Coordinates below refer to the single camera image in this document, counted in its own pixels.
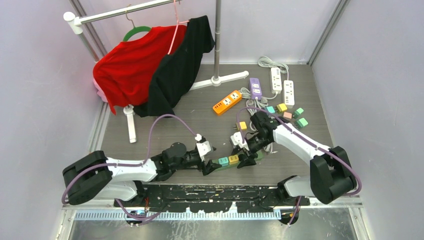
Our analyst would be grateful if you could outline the teal plug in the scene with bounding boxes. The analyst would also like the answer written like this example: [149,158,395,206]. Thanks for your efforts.
[266,106,276,114]
[218,157,230,167]

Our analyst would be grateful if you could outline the dark green power strip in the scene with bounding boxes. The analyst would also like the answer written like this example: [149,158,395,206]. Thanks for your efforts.
[211,151,264,171]

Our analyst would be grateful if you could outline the pink plug adapter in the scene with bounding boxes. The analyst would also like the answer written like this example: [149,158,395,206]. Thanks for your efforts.
[282,111,293,120]

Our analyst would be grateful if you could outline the green plug adapter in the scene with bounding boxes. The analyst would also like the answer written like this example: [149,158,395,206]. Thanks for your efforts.
[292,107,304,119]
[294,117,309,129]

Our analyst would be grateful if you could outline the purple power strip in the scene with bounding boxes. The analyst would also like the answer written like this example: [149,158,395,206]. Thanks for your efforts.
[248,77,276,155]

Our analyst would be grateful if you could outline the orange power strip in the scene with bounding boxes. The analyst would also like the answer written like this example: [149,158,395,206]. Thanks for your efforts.
[212,87,262,116]

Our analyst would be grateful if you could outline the long white power strip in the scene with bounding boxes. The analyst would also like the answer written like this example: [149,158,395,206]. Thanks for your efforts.
[257,56,295,109]

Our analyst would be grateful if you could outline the short white power strip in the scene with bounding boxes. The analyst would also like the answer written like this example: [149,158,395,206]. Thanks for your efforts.
[259,67,283,99]

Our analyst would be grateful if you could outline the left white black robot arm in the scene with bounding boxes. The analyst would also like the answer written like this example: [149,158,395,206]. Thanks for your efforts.
[62,141,222,207]

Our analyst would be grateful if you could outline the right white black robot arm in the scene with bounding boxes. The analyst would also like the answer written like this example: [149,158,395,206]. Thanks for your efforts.
[230,110,362,206]

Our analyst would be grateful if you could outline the black t-shirt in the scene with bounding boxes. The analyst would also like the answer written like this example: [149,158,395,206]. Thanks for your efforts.
[133,15,215,118]

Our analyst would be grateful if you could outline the red t-shirt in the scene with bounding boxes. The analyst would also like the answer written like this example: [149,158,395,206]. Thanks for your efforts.
[92,25,187,114]

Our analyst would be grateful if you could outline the pink clothes hanger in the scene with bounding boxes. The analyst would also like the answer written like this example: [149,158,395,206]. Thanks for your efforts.
[167,0,189,55]

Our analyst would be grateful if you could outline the green clothes hanger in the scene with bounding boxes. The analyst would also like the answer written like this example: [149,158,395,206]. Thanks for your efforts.
[122,10,152,42]

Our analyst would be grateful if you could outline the white metal clothes rack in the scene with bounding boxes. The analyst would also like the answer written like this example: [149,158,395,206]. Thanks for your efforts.
[63,0,249,144]

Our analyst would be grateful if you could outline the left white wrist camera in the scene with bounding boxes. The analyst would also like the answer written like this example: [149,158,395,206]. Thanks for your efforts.
[196,140,214,162]

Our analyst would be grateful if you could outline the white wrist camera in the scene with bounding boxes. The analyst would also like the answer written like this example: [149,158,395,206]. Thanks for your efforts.
[196,140,214,162]
[230,131,249,150]

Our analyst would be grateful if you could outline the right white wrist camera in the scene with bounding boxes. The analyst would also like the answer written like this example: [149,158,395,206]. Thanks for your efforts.
[230,131,249,150]

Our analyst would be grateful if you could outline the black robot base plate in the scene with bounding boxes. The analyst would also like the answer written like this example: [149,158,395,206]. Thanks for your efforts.
[113,184,310,225]

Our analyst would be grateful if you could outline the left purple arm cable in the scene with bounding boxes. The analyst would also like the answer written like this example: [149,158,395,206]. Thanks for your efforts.
[60,114,204,227]

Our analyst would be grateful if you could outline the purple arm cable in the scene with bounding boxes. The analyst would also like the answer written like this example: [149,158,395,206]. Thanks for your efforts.
[60,114,204,227]
[235,106,363,226]

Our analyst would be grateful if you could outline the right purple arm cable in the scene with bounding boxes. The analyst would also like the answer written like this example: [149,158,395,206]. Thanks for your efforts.
[235,106,363,226]

